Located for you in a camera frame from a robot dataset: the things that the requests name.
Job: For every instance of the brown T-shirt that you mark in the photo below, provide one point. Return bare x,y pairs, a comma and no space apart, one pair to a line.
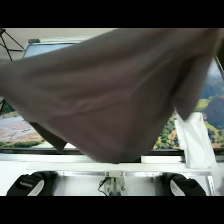
110,93

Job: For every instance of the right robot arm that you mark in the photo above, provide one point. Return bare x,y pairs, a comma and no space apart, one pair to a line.
183,186

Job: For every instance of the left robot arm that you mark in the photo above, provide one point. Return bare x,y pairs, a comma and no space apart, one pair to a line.
31,185

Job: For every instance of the black tripod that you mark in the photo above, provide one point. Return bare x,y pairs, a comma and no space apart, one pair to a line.
6,45

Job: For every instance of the silver frame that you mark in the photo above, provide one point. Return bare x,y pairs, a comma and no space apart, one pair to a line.
115,180

